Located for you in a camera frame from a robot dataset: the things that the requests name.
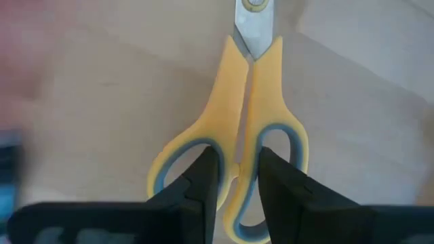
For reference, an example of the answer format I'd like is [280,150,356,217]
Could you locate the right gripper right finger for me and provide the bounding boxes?
[257,146,434,244]

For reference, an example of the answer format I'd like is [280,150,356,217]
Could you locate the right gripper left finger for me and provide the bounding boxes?
[6,145,220,244]

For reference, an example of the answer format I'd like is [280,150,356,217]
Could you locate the yellow-handled scissors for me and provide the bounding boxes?
[146,0,310,244]

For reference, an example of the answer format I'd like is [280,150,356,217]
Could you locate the pink translucent supply box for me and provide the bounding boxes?
[0,0,52,129]

